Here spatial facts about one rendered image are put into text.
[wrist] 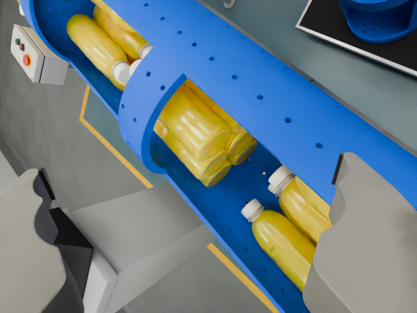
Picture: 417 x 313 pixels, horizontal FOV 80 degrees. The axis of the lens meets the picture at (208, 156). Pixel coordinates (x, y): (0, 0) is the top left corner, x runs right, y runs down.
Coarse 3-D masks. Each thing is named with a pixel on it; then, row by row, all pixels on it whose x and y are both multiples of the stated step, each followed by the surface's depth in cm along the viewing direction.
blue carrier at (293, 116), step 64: (64, 0) 58; (128, 0) 38; (192, 0) 42; (192, 64) 32; (256, 64) 32; (128, 128) 38; (256, 128) 28; (320, 128) 27; (192, 192) 49; (256, 192) 53; (320, 192) 24; (256, 256) 44
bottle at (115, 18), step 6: (96, 0) 52; (102, 6) 51; (108, 6) 49; (108, 12) 50; (114, 12) 49; (114, 18) 50; (120, 18) 49; (120, 24) 50; (126, 24) 49; (132, 30) 51
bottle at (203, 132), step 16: (176, 96) 37; (192, 96) 37; (176, 112) 36; (192, 112) 35; (208, 112) 36; (176, 128) 36; (192, 128) 35; (208, 128) 34; (224, 128) 35; (192, 144) 35; (208, 144) 36; (224, 144) 39
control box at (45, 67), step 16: (16, 32) 85; (32, 32) 87; (16, 48) 86; (32, 48) 80; (48, 48) 85; (32, 64) 81; (48, 64) 82; (64, 64) 86; (32, 80) 83; (48, 80) 86; (64, 80) 90
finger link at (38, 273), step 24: (24, 192) 9; (48, 192) 11; (0, 216) 8; (24, 216) 8; (48, 216) 9; (0, 240) 7; (24, 240) 7; (48, 240) 9; (0, 264) 7; (24, 264) 7; (48, 264) 6; (0, 288) 6; (24, 288) 6; (48, 288) 6; (72, 288) 6; (0, 312) 6; (24, 312) 6; (48, 312) 6; (72, 312) 6
